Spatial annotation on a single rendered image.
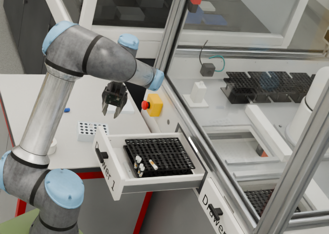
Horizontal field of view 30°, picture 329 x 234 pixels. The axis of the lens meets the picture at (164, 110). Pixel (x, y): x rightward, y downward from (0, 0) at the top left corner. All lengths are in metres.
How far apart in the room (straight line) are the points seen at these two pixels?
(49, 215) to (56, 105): 0.31
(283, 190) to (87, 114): 1.06
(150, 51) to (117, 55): 1.31
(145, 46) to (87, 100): 0.46
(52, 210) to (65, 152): 0.63
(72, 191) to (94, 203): 0.77
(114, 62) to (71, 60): 0.12
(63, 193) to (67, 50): 0.40
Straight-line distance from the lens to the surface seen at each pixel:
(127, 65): 1.73
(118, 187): 2.12
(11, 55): 4.36
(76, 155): 2.40
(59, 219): 1.81
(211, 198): 2.19
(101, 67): 1.69
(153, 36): 2.97
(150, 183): 2.19
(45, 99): 1.77
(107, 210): 2.59
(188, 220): 2.40
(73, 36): 1.72
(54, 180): 1.78
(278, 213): 1.91
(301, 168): 1.80
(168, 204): 2.55
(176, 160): 2.28
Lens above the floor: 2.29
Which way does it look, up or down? 34 degrees down
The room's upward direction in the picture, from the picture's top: 18 degrees clockwise
